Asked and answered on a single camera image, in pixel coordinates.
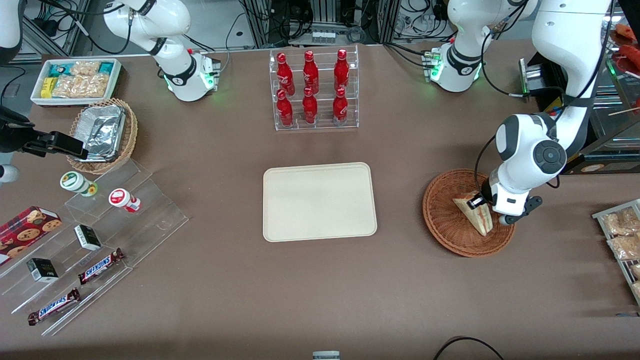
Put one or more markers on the black food warmer cabinet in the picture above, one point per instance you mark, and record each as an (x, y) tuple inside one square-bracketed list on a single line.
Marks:
[(600, 168)]

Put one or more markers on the yellow snack packet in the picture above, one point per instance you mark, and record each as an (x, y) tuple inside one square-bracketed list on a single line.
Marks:
[(47, 87)]

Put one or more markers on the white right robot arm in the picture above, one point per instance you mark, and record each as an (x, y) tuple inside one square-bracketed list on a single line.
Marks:
[(175, 75)]

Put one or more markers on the red lid yogurt bottle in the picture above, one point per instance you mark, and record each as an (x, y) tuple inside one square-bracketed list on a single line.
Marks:
[(122, 199)]

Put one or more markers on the clear acrylic bottle rack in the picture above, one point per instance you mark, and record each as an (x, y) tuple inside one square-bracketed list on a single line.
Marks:
[(322, 127)]

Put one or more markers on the green lid yogurt bottle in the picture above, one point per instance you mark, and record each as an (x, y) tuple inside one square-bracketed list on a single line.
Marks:
[(75, 182)]

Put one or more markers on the clear acrylic stepped stand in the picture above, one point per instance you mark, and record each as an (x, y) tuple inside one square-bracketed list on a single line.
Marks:
[(150, 220)]

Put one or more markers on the clear bag of crackers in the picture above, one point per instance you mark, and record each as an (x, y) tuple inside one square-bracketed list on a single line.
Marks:
[(85, 68), (67, 86), (95, 85)]

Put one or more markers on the triangular sandwich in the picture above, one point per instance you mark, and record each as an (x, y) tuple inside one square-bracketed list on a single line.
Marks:
[(477, 221)]

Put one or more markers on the steel warmer pan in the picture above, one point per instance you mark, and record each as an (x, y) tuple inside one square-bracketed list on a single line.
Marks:
[(617, 127)]

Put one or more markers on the white rectangular snack bin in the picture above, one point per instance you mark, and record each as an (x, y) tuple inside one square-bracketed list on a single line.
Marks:
[(36, 99)]

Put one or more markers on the red sausage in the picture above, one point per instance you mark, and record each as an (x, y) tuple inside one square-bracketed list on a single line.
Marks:
[(627, 32), (631, 56)]

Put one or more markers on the round brown wicker basket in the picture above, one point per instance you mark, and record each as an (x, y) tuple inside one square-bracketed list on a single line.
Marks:
[(445, 220)]

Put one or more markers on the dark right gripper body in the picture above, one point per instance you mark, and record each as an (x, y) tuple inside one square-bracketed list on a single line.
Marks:
[(15, 136)]

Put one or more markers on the teal snack packet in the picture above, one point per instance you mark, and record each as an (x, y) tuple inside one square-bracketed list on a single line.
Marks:
[(106, 67), (58, 70)]

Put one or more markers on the oval tan wicker basket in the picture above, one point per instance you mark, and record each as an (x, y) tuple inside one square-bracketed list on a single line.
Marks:
[(129, 135)]

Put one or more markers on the snickers chocolate bar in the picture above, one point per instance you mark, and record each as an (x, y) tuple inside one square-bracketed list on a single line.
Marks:
[(54, 306), (100, 266)]

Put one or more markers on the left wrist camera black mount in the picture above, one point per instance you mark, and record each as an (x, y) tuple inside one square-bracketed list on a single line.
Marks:
[(525, 209)]

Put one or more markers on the silver foil container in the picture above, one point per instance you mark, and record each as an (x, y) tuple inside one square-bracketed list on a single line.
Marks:
[(100, 132)]

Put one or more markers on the red cola bottle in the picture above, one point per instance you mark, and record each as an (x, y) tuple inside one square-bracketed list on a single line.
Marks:
[(285, 110), (310, 107), (341, 70), (340, 107), (285, 75), (310, 72)]

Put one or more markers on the red cookie box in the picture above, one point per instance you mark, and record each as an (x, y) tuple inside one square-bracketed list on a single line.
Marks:
[(27, 230)]

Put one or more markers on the grey device at table edge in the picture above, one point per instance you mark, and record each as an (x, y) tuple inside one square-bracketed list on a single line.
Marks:
[(326, 356)]

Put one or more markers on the small black box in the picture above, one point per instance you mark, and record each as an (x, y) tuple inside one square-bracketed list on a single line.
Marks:
[(87, 237), (42, 270)]

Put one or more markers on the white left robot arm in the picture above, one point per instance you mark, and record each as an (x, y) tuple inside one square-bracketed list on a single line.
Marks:
[(570, 50)]

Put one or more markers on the bagged fried snack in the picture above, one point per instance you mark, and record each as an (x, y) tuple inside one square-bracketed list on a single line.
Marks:
[(636, 271), (637, 290), (625, 247), (622, 222)]

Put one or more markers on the wooden skewer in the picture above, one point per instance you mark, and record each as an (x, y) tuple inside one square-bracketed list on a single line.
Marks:
[(625, 111)]

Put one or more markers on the white power strip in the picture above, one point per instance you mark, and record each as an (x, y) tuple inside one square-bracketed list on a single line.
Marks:
[(322, 36)]

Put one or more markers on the beige plastic tray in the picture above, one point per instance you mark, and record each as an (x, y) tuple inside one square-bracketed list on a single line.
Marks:
[(320, 202)]

